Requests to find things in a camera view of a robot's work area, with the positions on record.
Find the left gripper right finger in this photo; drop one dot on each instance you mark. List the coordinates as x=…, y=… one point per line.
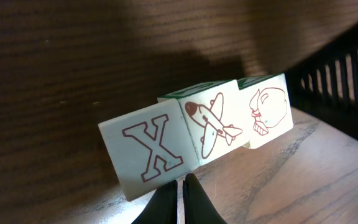
x=197, y=205

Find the white block yellow side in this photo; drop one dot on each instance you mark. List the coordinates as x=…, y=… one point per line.
x=213, y=114

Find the white block red side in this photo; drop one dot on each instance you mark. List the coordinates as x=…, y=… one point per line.
x=267, y=107

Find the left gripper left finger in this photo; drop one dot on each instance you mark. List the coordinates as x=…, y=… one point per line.
x=162, y=207

